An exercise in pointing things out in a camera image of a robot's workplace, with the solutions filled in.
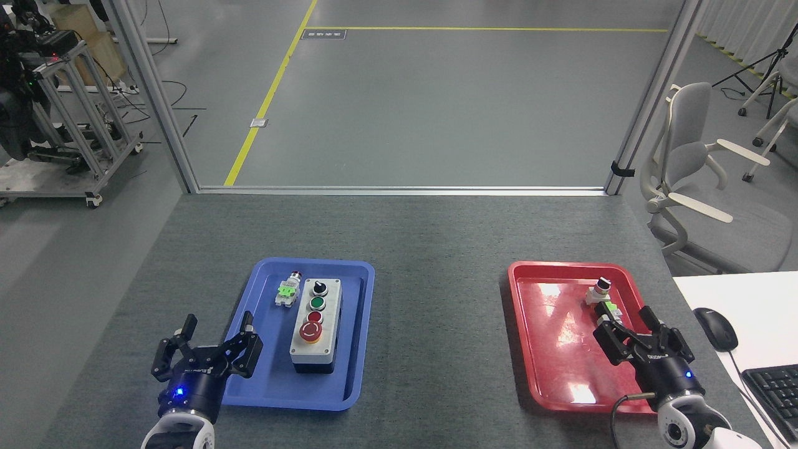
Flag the red plastic tray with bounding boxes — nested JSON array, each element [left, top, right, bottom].
[[507, 261, 671, 415]]

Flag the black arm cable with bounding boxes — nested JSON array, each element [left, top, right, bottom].
[[610, 392, 658, 449]]

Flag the black mouse cable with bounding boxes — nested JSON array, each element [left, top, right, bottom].
[[726, 349, 791, 449]]

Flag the grey control box with buttons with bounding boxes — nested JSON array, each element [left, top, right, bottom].
[[289, 278, 343, 375]]

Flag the blue plastic tray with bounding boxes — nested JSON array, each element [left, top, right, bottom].
[[207, 258, 376, 412]]

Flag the grey office chair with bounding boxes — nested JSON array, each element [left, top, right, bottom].
[[641, 82, 798, 274]]

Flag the black keyboard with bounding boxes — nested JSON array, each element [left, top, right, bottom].
[[741, 365, 798, 445]]

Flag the black tripod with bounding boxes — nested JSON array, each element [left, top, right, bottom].
[[712, 25, 798, 119]]

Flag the black machine on cart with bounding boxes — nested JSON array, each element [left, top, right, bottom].
[[0, 0, 85, 164]]

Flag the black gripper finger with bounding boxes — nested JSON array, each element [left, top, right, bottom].
[[636, 306, 696, 362], [592, 315, 650, 367], [151, 314, 199, 382], [211, 311, 264, 379]]

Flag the black computer mouse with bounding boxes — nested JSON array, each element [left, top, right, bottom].
[[693, 307, 739, 352]]

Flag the white wheeled chair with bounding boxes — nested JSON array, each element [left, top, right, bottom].
[[739, 69, 798, 183]]

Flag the silver frame rail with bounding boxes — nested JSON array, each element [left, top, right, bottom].
[[196, 185, 609, 197]]

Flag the push button switch green block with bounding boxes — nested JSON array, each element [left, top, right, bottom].
[[275, 271, 304, 308]]

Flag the black floor cables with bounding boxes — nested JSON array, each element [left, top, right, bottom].
[[115, 78, 208, 139]]

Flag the aluminium frame cart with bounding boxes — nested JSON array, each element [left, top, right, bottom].
[[0, 37, 145, 210]]

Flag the black knob selector switch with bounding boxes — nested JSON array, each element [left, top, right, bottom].
[[585, 278, 625, 322]]

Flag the silver frame post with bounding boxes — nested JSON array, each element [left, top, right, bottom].
[[605, 0, 708, 196], [109, 0, 200, 194]]

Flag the cardboard box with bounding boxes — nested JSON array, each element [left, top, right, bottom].
[[49, 3, 129, 88]]

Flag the white desk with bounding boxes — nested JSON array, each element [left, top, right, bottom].
[[672, 271, 798, 449]]

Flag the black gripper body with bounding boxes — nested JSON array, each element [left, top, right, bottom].
[[631, 344, 709, 412], [157, 359, 229, 425]]

